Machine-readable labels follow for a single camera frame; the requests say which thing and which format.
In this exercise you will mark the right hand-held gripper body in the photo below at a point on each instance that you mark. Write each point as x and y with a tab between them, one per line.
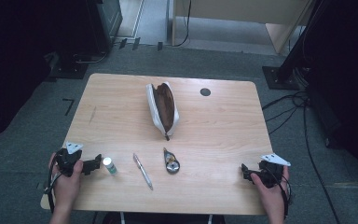
270	174

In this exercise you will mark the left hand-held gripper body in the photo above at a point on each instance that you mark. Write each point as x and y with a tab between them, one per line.
67	160

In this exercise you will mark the white green glue stick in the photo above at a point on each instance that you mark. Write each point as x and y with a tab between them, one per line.
109	165

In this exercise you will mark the silver pen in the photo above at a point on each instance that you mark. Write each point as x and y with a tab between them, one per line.
143	171

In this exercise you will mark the white pencil case brown lining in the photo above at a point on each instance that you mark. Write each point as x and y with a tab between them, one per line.
164	107

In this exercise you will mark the person's right hand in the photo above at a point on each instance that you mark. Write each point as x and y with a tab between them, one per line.
273	197

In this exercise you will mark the person's left hand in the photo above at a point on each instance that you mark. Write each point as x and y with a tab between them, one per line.
65	188

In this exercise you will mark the grey tape piece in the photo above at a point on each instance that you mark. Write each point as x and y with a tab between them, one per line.
40	186

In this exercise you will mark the black floor tape corner mark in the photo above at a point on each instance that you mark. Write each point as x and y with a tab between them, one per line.
69	105

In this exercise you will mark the dark round table grommet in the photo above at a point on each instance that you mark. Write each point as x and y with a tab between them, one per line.
205	92

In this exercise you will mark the black flat stand base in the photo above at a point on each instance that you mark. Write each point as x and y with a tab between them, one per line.
70	71

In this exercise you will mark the black stand with square base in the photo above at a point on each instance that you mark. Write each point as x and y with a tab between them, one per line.
281	76

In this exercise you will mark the black cabinet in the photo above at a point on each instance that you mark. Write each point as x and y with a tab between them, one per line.
104	25

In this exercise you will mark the beige wooden desk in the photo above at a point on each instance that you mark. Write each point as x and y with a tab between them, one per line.
245	11

